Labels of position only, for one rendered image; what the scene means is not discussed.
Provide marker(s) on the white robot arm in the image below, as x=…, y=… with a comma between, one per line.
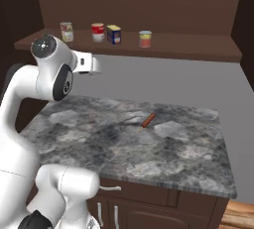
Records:
x=20, y=140

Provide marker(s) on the dark brown narrow cupboard door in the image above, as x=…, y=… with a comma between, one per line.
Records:
x=105, y=213

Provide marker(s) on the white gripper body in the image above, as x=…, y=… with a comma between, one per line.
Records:
x=96, y=65

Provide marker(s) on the dark brown drawer front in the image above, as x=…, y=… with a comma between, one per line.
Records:
x=145, y=193

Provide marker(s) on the red and white can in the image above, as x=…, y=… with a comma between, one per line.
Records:
x=98, y=32

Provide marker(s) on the can with red orange label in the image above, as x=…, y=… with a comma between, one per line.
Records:
x=145, y=39

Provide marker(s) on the dark brown open wall cabinet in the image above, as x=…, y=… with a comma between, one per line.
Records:
x=185, y=15

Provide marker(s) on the brown sausage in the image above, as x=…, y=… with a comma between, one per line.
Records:
x=149, y=120

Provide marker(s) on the dark brown cabinet door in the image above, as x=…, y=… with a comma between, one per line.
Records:
x=13, y=15
x=246, y=34

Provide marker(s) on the blue and yellow box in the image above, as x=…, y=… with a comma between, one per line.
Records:
x=114, y=35

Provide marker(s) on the dark brown wide cupboard door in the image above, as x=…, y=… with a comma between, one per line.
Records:
x=158, y=216

